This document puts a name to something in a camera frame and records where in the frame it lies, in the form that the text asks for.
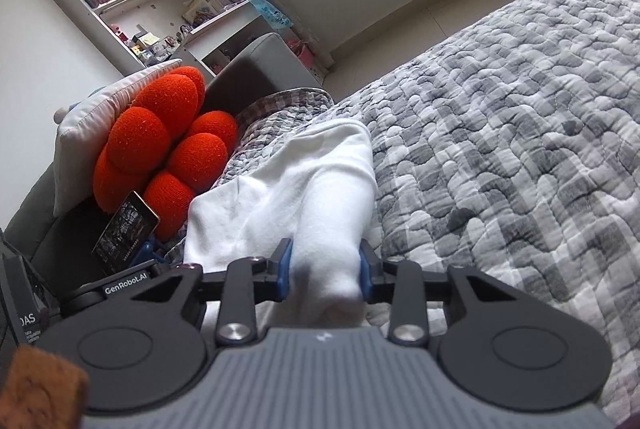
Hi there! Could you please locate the blue phone stand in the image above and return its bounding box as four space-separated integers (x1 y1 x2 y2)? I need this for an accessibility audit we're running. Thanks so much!
127 238 172 269

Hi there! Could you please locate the white pillow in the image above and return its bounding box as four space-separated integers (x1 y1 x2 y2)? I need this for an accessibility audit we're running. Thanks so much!
52 58 184 218

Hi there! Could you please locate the white garment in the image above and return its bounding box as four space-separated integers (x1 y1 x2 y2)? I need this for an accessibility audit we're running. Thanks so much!
182 118 377 328

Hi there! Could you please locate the smartphone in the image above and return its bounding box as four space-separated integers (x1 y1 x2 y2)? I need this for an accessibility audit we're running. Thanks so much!
91 190 161 276

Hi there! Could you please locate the blue plastic bag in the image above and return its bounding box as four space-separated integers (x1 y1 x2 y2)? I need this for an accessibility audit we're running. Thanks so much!
249 0 292 28

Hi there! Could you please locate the pink basket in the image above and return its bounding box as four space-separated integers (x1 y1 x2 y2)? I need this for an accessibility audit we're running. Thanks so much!
287 39 314 60

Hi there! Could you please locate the orange pumpkin cushion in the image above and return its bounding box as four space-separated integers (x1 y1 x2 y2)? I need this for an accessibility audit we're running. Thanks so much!
94 65 207 213
142 110 239 241

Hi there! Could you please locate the pile of desk trinkets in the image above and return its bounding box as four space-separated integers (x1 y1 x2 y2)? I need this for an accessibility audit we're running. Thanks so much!
112 0 237 60

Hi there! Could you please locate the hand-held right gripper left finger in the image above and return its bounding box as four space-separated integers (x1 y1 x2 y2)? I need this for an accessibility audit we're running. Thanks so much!
132 238 294 344

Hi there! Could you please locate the grey patterned quilt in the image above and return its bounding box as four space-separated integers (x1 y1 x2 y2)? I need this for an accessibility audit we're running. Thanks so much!
165 0 640 421

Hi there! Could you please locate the blue plush toy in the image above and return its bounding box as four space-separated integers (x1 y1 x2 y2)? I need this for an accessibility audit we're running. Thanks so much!
54 85 109 126

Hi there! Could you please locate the brown fuzzy cloth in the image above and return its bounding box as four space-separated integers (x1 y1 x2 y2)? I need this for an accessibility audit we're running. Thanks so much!
0 346 92 429

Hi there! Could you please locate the grey sofa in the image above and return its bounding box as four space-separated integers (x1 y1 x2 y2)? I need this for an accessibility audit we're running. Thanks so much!
0 32 327 262

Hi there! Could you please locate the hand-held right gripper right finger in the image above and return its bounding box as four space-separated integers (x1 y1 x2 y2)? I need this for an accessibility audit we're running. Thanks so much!
357 239 506 344

